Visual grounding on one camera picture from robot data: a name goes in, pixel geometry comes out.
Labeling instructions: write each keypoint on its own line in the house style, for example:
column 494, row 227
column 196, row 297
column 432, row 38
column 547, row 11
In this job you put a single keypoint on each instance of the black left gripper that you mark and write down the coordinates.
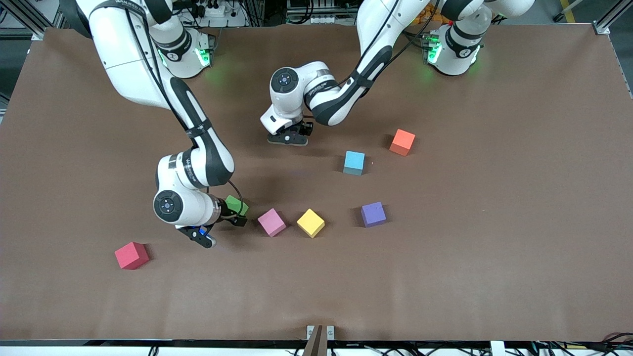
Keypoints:
column 303, row 128

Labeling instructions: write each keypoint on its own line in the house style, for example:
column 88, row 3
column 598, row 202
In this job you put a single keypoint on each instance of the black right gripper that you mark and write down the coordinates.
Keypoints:
column 228, row 214

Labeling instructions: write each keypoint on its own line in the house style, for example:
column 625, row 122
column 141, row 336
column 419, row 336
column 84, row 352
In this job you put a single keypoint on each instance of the green foam block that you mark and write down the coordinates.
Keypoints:
column 236, row 203

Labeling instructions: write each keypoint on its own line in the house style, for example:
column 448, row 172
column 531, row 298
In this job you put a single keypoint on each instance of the pink foam block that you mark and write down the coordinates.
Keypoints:
column 271, row 222

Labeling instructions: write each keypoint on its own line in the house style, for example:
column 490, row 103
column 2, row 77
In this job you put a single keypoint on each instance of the blue foam block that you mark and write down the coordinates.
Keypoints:
column 354, row 162

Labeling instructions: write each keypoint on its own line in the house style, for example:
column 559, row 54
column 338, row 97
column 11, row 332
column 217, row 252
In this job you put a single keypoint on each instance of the purple foam block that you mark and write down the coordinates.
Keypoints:
column 373, row 214

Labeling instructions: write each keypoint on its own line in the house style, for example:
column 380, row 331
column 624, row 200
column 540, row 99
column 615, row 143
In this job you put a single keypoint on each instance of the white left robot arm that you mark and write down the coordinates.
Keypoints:
column 292, row 84

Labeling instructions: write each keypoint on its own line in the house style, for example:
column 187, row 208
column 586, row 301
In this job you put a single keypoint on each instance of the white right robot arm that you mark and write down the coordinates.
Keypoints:
column 123, row 49

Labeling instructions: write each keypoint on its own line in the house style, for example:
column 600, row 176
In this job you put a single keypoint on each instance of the yellow foam block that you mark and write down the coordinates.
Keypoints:
column 310, row 222

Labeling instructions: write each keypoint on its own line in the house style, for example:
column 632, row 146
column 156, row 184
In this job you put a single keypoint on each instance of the orange foam block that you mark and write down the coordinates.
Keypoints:
column 402, row 141

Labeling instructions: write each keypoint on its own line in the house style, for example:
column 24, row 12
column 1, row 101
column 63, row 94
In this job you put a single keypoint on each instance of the white rack device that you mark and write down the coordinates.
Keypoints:
column 316, row 17

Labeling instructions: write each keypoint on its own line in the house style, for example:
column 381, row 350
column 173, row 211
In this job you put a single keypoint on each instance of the red foam block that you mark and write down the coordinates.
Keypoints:
column 131, row 255

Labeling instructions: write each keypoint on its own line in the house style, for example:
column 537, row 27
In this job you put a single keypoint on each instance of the white power strip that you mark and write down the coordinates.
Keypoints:
column 215, row 10

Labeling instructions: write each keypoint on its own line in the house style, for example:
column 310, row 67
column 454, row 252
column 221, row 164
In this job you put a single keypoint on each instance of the bag of orange items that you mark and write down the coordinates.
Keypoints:
column 430, row 15

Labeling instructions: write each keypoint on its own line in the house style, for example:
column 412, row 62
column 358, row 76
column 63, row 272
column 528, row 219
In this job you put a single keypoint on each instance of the table cover sheet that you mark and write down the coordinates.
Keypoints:
column 494, row 247

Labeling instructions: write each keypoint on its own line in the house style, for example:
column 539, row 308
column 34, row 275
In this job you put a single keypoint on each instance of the small metal table bracket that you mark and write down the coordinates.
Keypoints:
column 310, row 332

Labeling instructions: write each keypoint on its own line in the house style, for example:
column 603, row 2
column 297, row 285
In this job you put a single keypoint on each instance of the aluminium frame profile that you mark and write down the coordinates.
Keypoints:
column 42, row 17
column 601, row 28

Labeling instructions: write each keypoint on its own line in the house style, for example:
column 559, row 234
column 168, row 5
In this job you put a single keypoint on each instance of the small white bracket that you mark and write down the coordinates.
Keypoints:
column 497, row 348

